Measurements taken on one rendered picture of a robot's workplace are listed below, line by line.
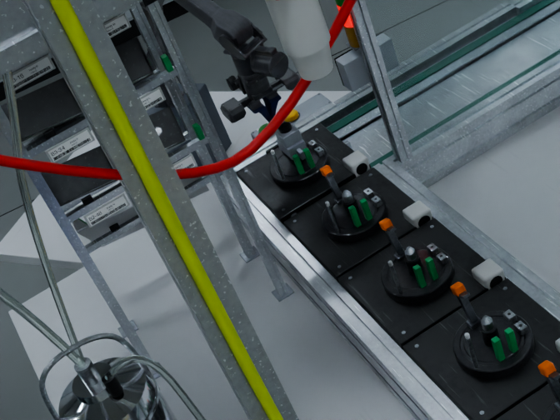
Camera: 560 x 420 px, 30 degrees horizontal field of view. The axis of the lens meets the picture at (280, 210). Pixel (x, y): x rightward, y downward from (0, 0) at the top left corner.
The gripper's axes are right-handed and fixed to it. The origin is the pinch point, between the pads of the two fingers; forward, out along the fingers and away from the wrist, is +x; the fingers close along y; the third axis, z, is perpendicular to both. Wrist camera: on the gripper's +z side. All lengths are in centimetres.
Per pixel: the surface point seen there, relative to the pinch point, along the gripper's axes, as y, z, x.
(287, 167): 2.9, -8.7, 10.2
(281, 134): 1.5, -9.7, 0.7
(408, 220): -7.7, -44.1, 11.3
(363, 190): -6.3, -27.6, 12.0
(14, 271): 79, 160, 111
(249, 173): 9.7, -0.4, 12.3
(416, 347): 10, -74, 12
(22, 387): 94, 94, 110
